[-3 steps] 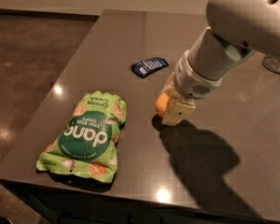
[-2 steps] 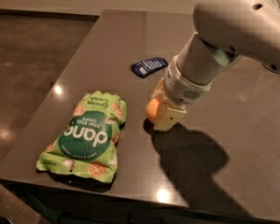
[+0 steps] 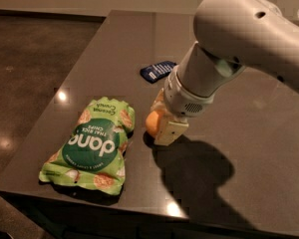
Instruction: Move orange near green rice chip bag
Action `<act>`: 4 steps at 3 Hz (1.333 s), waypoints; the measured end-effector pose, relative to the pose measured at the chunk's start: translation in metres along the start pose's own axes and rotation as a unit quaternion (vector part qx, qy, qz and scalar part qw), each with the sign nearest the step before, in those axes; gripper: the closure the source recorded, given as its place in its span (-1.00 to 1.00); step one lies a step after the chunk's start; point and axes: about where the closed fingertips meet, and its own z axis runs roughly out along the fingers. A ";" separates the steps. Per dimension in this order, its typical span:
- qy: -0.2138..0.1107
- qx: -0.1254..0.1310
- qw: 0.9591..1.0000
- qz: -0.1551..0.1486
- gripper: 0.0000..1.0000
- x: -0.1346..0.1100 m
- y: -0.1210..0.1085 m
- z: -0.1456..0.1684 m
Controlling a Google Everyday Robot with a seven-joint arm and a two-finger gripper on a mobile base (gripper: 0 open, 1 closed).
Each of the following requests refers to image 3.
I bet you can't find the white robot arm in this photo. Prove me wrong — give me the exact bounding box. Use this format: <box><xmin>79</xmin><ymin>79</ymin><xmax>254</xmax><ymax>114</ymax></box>
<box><xmin>150</xmin><ymin>0</ymin><xmax>299</xmax><ymax>145</ymax></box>

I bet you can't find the orange fruit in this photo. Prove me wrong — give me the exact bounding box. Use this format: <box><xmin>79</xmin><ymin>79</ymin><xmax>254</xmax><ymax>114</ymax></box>
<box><xmin>146</xmin><ymin>111</ymin><xmax>163</xmax><ymax>137</ymax></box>

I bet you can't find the dark blue snack packet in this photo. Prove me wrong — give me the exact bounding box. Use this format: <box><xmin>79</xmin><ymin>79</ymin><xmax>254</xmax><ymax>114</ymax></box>
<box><xmin>140</xmin><ymin>61</ymin><xmax>176</xmax><ymax>84</ymax></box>

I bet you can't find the green rice chip bag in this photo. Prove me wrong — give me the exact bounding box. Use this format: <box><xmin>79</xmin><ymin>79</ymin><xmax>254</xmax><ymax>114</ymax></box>
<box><xmin>39</xmin><ymin>97</ymin><xmax>135</xmax><ymax>195</ymax></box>

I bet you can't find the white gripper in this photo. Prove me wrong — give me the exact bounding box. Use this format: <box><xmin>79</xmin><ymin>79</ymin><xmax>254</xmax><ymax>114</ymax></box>
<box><xmin>150</xmin><ymin>66</ymin><xmax>214</xmax><ymax>146</ymax></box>

